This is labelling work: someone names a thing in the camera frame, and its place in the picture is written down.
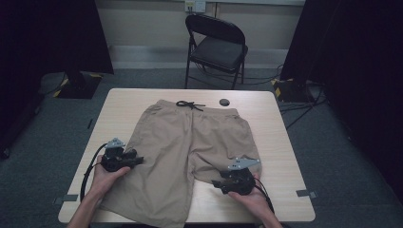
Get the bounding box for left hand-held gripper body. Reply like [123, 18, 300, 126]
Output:
[100, 137, 138, 173]

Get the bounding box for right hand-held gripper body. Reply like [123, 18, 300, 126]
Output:
[220, 157, 261, 197]

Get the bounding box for beige shorts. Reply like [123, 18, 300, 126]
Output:
[100, 99, 263, 228]

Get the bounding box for person's left hand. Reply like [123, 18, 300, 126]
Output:
[89, 154, 132, 201]

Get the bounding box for person's right hand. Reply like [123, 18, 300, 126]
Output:
[227, 173, 271, 220]

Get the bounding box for grey tape strip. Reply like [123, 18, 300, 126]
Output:
[296, 189, 318, 200]
[52, 194, 80, 205]

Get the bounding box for black stand base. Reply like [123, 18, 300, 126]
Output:
[271, 77, 316, 104]
[56, 71, 105, 100]

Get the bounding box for black folding chair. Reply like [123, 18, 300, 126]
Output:
[183, 13, 249, 90]

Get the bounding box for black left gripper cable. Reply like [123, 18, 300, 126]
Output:
[79, 142, 109, 202]

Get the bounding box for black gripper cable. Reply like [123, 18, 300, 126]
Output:
[252, 176, 276, 214]
[79, 142, 109, 202]

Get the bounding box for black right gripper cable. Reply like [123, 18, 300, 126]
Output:
[252, 176, 276, 214]

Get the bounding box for black floor cables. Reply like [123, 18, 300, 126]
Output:
[193, 63, 328, 131]

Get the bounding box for white wall socket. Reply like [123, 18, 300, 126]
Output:
[184, 0, 207, 14]

